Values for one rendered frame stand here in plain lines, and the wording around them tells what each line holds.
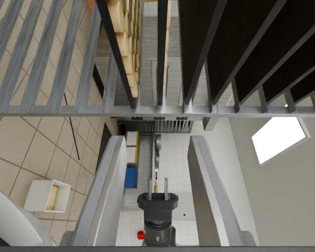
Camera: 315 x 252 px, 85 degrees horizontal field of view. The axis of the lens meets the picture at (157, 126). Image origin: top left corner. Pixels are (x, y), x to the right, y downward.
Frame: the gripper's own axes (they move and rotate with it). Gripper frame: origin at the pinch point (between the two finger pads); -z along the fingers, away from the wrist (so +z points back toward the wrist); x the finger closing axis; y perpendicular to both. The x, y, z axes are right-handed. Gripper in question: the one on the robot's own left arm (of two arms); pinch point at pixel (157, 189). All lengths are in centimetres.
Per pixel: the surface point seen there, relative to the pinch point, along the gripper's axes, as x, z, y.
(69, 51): -34, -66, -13
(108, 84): -18, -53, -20
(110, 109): -16, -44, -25
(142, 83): -22, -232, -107
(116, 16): -7.0, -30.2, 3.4
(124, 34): -6.8, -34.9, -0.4
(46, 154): -95, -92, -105
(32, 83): -45, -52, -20
